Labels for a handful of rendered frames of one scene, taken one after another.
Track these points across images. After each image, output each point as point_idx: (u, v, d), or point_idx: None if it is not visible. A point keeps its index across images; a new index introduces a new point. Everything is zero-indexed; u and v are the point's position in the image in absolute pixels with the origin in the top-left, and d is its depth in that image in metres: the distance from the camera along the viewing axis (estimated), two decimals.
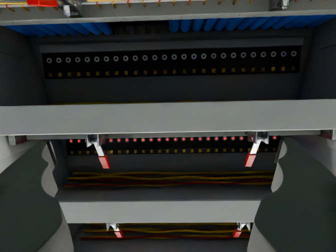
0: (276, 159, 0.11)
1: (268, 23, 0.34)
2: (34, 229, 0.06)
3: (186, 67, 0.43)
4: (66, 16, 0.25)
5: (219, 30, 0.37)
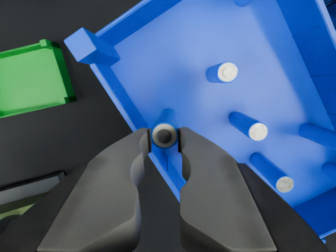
0: (179, 148, 0.12)
1: None
2: (112, 211, 0.07)
3: None
4: None
5: None
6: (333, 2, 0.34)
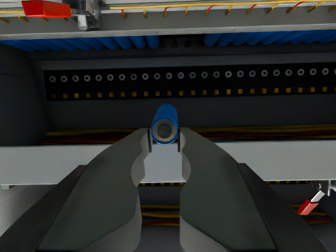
0: (179, 148, 0.12)
1: (334, 36, 0.27)
2: (112, 211, 0.07)
3: (219, 87, 0.35)
4: (81, 30, 0.18)
5: (266, 44, 0.29)
6: None
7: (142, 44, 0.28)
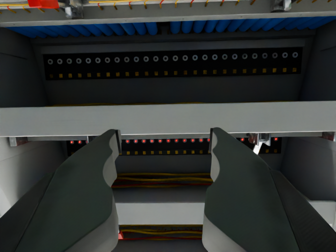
0: (210, 148, 0.12)
1: (270, 25, 0.34)
2: (87, 213, 0.07)
3: (187, 68, 0.43)
4: (67, 18, 0.25)
5: (220, 32, 0.37)
6: None
7: (120, 31, 0.35)
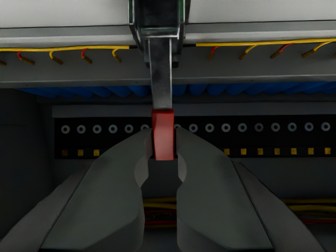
0: (175, 149, 0.12)
1: None
2: (115, 211, 0.07)
3: (296, 144, 0.25)
4: None
5: None
6: None
7: (203, 90, 0.21)
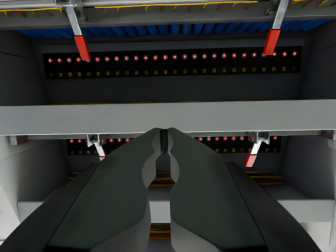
0: (167, 149, 0.12)
1: (265, 27, 0.36)
2: (121, 211, 0.07)
3: (187, 67, 0.43)
4: None
5: (218, 33, 0.38)
6: None
7: (122, 32, 0.37)
